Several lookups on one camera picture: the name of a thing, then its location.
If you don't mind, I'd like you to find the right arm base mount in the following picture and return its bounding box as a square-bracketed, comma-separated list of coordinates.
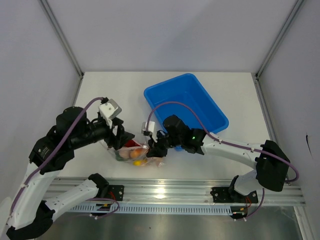
[210, 186, 259, 204]

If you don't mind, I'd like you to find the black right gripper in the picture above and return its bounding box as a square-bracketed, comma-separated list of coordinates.
[147, 130, 183, 159]

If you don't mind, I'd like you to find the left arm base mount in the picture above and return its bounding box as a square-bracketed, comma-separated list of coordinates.
[100, 185, 125, 202]

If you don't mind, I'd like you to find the beige egg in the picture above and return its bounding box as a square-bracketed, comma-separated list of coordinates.
[118, 148, 131, 160]

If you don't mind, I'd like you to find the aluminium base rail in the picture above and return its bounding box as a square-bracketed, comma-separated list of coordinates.
[44, 177, 307, 207]

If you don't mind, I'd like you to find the yellow mango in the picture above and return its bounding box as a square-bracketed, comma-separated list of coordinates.
[133, 160, 142, 166]

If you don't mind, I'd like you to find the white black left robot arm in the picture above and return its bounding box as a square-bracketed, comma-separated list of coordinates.
[6, 106, 135, 240]

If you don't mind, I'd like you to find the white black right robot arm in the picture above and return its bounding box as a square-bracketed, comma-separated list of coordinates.
[141, 115, 290, 202]

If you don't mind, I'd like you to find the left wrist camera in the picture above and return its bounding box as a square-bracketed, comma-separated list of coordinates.
[98, 98, 122, 129]

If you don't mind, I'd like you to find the clear pink-dotted zip bag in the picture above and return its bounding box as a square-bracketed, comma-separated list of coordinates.
[99, 133, 165, 167]

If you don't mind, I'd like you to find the blue plastic bin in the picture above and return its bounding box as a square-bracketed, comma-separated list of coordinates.
[143, 72, 230, 152]

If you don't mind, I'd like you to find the white slotted cable duct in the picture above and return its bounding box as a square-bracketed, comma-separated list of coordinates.
[69, 202, 233, 216]

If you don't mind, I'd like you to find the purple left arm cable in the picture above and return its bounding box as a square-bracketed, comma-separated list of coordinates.
[9, 96, 121, 221]

